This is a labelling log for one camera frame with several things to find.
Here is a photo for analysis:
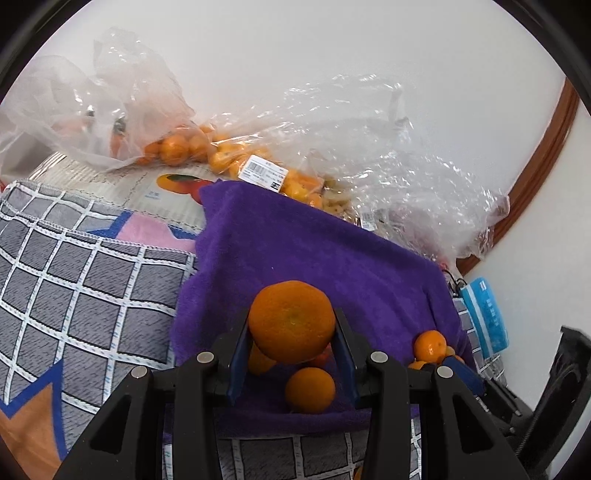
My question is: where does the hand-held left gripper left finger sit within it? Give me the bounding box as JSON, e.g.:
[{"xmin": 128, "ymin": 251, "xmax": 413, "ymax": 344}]
[{"xmin": 53, "ymin": 307, "xmax": 252, "ymax": 480}]

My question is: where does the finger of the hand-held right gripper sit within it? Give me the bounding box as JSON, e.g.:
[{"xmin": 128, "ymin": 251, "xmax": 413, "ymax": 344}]
[{"xmin": 444, "ymin": 355, "xmax": 523, "ymax": 435}]

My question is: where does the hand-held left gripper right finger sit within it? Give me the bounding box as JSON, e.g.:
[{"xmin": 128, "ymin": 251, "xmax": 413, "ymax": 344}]
[{"xmin": 332, "ymin": 307, "xmax": 527, "ymax": 480}]

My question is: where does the medium orange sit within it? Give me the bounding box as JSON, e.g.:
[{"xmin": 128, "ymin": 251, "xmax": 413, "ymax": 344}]
[
  {"xmin": 248, "ymin": 342, "xmax": 278, "ymax": 376},
  {"xmin": 284, "ymin": 367, "xmax": 336, "ymax": 414}
]

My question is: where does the large orange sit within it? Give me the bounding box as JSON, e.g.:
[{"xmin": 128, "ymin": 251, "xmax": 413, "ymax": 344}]
[{"xmin": 248, "ymin": 280, "xmax": 337, "ymax": 363}]

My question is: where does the purple towel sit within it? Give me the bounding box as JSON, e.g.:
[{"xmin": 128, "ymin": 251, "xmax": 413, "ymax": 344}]
[{"xmin": 168, "ymin": 181, "xmax": 483, "ymax": 439}]

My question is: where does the orange with green stem mark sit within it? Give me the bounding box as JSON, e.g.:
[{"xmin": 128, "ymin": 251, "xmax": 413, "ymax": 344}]
[{"xmin": 413, "ymin": 330, "xmax": 448, "ymax": 364}]

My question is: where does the blue tissue pack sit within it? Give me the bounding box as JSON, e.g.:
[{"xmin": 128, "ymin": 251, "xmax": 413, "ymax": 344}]
[{"xmin": 459, "ymin": 277, "xmax": 511, "ymax": 361}]

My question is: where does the grey checkered blanket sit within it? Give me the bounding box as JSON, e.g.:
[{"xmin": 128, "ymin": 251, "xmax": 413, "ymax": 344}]
[{"xmin": 0, "ymin": 181, "xmax": 509, "ymax": 480}]

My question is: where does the fruit print cardboard box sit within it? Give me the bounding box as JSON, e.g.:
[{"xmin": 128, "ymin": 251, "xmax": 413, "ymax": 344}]
[{"xmin": 28, "ymin": 152, "xmax": 218, "ymax": 232}]

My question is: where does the pile of small bagged oranges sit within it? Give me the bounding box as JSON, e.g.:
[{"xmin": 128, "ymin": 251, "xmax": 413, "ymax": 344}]
[
  {"xmin": 209, "ymin": 138, "xmax": 324, "ymax": 209},
  {"xmin": 139, "ymin": 124, "xmax": 214, "ymax": 168}
]

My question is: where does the large clear plastic bag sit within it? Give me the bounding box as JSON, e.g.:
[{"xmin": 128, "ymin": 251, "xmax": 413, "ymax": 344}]
[{"xmin": 203, "ymin": 74, "xmax": 511, "ymax": 259}]

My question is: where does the crumpled clear plastic bag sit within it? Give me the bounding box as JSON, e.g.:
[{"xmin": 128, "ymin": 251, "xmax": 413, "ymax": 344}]
[{"xmin": 0, "ymin": 28, "xmax": 197, "ymax": 172}]

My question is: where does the brown wooden frame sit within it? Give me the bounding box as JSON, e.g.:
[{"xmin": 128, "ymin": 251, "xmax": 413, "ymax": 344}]
[{"xmin": 455, "ymin": 76, "xmax": 580, "ymax": 278}]

